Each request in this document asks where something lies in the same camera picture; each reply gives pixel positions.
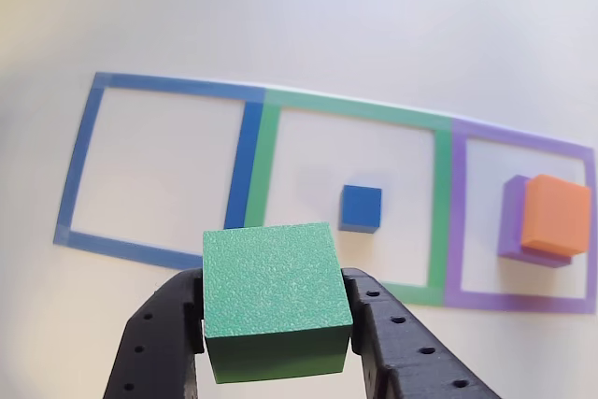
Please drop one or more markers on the large orange cube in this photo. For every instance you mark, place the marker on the large orange cube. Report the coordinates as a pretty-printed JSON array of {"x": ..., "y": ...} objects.
[{"x": 556, "y": 212}]

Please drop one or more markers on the blue square tape frame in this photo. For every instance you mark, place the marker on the blue square tape frame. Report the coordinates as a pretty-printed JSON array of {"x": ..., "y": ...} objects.
[{"x": 243, "y": 161}]

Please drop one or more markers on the large purple cube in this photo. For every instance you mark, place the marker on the large purple cube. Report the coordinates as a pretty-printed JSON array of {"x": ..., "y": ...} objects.
[{"x": 511, "y": 221}]

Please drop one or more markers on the green square tape frame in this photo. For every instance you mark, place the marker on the green square tape frame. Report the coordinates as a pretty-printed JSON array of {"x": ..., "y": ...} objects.
[{"x": 439, "y": 207}]

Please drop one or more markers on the medium green cube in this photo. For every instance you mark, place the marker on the medium green cube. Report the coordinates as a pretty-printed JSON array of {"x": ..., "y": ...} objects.
[{"x": 271, "y": 277}]

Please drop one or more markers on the small blue cube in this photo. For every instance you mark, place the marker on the small blue cube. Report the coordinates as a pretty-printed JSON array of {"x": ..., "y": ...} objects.
[{"x": 360, "y": 205}]

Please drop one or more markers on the purple square tape frame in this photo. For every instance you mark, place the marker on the purple square tape frame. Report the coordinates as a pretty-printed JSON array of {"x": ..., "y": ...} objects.
[{"x": 455, "y": 221}]

